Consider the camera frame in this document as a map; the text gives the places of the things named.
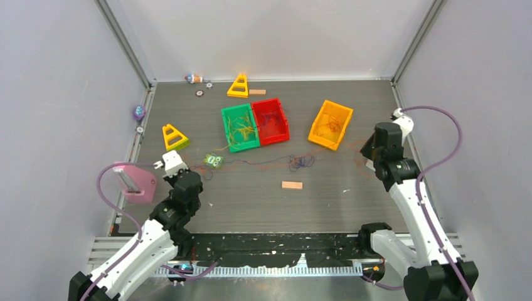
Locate small clown figurine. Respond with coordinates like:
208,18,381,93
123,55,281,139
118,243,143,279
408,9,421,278
184,73,204,84

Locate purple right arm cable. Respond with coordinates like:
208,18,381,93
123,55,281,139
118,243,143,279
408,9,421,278
360,105,477,301

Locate pink toy toaster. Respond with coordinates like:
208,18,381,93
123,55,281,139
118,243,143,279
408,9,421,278
112,165,157,205

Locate orange plastic bin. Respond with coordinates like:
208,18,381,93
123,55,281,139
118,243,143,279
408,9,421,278
307,100,354,151

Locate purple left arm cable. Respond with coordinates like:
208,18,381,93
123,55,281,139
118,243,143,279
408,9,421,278
78,162,221,301

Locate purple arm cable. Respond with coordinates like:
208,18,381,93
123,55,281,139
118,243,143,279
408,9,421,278
360,105,477,301
78,162,221,301

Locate yellow triangular toy block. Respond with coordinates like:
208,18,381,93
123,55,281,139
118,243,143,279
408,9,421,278
162,124,190,152

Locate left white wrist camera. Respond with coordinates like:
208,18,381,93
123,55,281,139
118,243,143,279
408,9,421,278
153,150,189,177

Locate green plastic bin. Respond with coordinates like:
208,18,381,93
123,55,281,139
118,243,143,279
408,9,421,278
221,103,260,153

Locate red plastic bin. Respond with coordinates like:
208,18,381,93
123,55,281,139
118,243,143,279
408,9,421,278
250,98,290,147

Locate small wooden block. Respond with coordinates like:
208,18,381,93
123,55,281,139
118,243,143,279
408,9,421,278
248,89,267,96
281,181,303,190

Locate orange yellow purple cables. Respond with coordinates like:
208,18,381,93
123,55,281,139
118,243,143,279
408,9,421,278
183,139,375,181

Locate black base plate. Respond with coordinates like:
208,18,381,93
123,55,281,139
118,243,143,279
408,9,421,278
173,233,383,268

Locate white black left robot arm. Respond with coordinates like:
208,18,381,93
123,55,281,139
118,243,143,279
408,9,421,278
68,170,203,300

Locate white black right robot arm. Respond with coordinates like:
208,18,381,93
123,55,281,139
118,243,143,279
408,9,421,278
358,122,479,300

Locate green monster toy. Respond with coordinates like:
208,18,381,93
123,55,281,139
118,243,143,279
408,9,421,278
203,153,225,169

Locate purple egg toy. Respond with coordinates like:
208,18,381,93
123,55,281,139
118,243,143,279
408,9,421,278
132,105,146,121

